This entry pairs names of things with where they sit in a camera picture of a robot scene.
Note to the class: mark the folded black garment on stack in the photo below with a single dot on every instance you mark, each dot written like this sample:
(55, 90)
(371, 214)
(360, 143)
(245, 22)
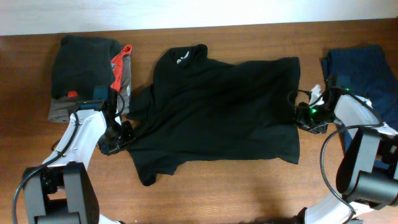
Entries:
(81, 64)

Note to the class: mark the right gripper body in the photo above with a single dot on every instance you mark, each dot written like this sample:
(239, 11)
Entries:
(315, 120)

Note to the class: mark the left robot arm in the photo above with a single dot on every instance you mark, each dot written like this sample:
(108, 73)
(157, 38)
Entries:
(59, 190)

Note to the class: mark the blue garment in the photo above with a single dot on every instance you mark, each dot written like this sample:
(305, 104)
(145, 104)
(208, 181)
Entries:
(365, 72)

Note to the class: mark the folded grey garment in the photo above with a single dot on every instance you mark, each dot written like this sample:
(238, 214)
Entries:
(59, 108)

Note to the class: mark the folded red garment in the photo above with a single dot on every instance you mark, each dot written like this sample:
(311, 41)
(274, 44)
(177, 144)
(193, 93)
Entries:
(119, 71)

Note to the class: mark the black polo shirt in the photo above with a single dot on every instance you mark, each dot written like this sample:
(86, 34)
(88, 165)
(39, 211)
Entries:
(201, 109)

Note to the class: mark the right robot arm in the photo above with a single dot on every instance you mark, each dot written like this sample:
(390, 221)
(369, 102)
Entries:
(366, 179)

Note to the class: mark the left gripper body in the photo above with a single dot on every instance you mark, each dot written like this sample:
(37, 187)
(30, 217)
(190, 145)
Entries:
(119, 136)

